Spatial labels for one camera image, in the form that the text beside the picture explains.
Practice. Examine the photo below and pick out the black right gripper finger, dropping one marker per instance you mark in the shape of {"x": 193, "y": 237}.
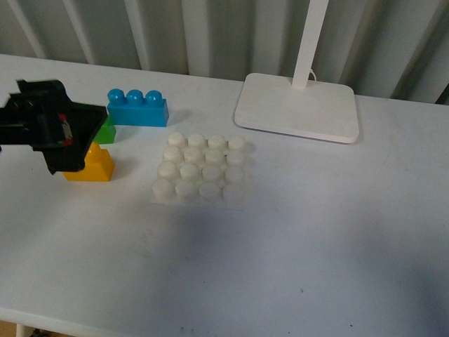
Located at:
{"x": 43, "y": 116}

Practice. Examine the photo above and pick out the yellow two-stud block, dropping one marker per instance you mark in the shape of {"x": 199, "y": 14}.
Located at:
{"x": 99, "y": 166}

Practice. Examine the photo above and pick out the green block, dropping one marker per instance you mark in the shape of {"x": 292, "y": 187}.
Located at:
{"x": 106, "y": 134}

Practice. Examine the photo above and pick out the blue three-stud block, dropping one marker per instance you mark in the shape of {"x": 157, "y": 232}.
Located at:
{"x": 136, "y": 109}

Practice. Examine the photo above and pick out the white lamp stand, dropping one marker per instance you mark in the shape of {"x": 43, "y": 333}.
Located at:
{"x": 297, "y": 106}

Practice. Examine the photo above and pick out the white studded base plate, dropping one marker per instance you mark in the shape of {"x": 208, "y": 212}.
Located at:
{"x": 201, "y": 171}

